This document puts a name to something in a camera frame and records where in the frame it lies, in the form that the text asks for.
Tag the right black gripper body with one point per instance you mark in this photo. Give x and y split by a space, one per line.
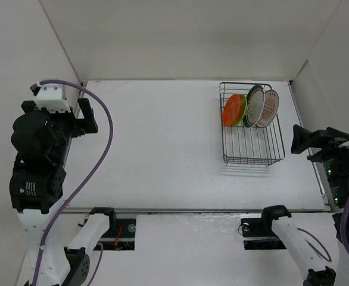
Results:
332 153

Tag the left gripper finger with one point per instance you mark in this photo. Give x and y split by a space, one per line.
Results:
88 125
86 108

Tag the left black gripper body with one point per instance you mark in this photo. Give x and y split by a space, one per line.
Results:
67 124

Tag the white plate orange sunburst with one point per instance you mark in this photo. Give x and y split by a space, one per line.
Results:
270 109

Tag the white plate teal rim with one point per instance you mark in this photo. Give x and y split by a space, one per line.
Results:
255 105

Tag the green plastic plate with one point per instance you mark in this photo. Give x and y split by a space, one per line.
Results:
242 111

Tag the orange plastic plate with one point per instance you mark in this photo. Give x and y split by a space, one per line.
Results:
232 111

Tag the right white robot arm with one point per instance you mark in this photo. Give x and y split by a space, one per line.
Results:
313 270

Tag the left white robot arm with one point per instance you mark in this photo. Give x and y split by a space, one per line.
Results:
41 139

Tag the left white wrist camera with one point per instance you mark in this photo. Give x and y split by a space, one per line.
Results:
50 97

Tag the dark wire dish rack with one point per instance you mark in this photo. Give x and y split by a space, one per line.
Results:
254 145

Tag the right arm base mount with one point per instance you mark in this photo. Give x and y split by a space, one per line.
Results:
257 237

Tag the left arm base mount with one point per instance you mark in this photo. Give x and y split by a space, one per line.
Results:
122 238

